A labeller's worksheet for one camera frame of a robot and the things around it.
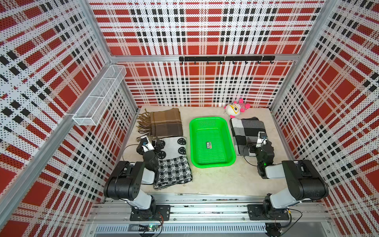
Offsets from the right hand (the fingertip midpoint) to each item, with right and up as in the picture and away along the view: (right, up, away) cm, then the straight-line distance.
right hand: (257, 137), depth 92 cm
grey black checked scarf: (-4, +3, +13) cm, 14 cm away
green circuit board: (-61, -41, -23) cm, 77 cm away
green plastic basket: (-25, +4, +16) cm, 30 cm away
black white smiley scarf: (-52, -18, -6) cm, 55 cm away
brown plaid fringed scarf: (-66, +8, +16) cm, 68 cm away
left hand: (-66, 0, -3) cm, 66 cm away
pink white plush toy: (-11, +19, +19) cm, 29 cm away
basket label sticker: (-30, -6, +7) cm, 32 cm away
